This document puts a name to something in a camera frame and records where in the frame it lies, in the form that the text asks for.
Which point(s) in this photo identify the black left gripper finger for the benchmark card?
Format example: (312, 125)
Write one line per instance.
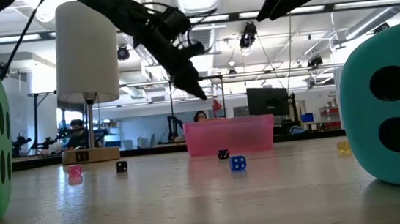
(193, 77)
(182, 80)

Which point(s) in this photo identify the small black die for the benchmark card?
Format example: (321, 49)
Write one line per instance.
(223, 154)
(121, 166)

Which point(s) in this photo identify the teal foam die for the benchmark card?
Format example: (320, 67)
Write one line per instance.
(359, 118)

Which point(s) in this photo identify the small pink die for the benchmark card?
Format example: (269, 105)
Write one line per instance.
(75, 170)

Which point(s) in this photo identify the small yellow die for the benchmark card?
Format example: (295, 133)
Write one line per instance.
(342, 147)

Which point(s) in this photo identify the black background robot arm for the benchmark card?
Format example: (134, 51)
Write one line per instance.
(174, 127)
(21, 144)

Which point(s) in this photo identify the person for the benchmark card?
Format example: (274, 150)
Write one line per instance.
(200, 116)
(77, 136)

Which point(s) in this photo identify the pink plastic bin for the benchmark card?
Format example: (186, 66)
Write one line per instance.
(231, 134)

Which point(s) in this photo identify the black monitor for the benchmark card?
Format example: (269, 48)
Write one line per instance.
(267, 102)

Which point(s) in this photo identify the white shade table lamp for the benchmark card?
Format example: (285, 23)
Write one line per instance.
(83, 46)

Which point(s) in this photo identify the small blue die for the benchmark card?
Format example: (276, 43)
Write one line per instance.
(237, 163)

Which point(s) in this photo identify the storage shelf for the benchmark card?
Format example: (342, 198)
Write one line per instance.
(329, 118)

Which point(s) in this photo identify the black hanging camera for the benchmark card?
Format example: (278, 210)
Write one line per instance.
(248, 35)

